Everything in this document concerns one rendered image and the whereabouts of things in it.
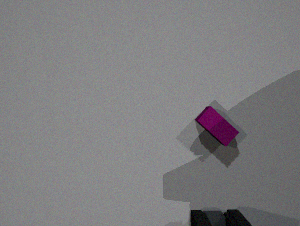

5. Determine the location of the magenta rectangular block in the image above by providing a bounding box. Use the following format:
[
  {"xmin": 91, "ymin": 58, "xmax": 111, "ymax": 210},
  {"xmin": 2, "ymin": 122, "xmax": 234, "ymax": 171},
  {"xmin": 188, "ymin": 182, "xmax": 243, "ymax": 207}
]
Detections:
[{"xmin": 195, "ymin": 106, "xmax": 239, "ymax": 146}]

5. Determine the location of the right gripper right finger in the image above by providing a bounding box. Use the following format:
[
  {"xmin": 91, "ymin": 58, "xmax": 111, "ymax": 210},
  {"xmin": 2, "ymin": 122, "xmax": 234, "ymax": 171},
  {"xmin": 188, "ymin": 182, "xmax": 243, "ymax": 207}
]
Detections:
[{"xmin": 223, "ymin": 209, "xmax": 252, "ymax": 226}]

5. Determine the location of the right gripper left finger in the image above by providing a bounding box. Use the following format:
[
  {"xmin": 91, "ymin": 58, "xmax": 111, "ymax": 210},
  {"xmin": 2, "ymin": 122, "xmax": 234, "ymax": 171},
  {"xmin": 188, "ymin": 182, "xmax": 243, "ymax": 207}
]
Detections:
[{"xmin": 191, "ymin": 210, "xmax": 212, "ymax": 226}]

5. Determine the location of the grey rectangular block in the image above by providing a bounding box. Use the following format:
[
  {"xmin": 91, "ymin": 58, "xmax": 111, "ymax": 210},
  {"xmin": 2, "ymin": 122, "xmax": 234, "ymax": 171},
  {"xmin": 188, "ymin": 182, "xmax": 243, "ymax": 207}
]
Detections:
[{"xmin": 202, "ymin": 211, "xmax": 226, "ymax": 226}]

